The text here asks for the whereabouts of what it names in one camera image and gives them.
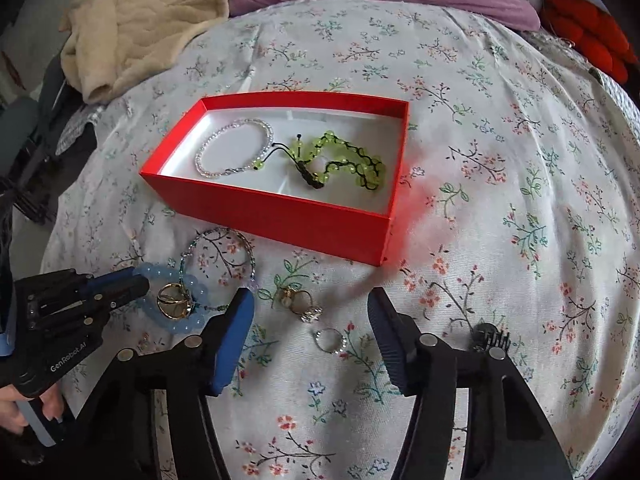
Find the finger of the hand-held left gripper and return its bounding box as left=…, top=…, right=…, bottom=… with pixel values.
left=82, top=266, right=138, bottom=301
left=95, top=277, right=151, bottom=317

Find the green bead black cord bracelet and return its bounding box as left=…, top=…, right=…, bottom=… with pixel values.
left=252, top=130, right=388, bottom=193

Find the light blue bead bracelet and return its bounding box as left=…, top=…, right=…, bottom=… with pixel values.
left=132, top=264, right=208, bottom=333

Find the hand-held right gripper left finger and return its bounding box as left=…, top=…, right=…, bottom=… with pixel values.
left=65, top=287, right=256, bottom=480

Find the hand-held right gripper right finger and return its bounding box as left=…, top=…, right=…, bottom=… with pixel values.
left=366, top=287, right=572, bottom=480

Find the silver stone band ring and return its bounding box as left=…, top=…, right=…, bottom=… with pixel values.
left=314, top=327, right=348, bottom=356

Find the gold pearl ring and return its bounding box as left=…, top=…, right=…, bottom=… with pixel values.
left=277, top=285, right=303, bottom=311

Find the thin green seed bead bracelet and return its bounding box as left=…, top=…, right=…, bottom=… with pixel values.
left=177, top=227, right=261, bottom=311

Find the beige quilted blanket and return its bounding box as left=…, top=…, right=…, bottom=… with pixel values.
left=62, top=0, right=266, bottom=106

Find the red cardboard box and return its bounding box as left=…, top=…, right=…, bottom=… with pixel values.
left=139, top=91, right=411, bottom=267

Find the wide gold ring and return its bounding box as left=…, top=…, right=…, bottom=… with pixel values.
left=156, top=282, right=193, bottom=319

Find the grey chair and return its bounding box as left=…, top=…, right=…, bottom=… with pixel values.
left=0, top=95, right=66, bottom=226

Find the clear bead bracelet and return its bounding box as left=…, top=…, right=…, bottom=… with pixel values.
left=194, top=117, right=276, bottom=179

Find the orange plush toy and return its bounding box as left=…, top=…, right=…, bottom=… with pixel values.
left=542, top=0, right=631, bottom=83

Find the grey checkered sheet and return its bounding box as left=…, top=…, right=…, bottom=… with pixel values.
left=520, top=30, right=640, bottom=128

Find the floral bedsheet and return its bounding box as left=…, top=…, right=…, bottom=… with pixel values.
left=40, top=0, right=640, bottom=480

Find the person's left hand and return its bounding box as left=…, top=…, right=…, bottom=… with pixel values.
left=0, top=385, right=66, bottom=436

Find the black hair clip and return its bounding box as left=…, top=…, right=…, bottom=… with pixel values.
left=467, top=322, right=511, bottom=361

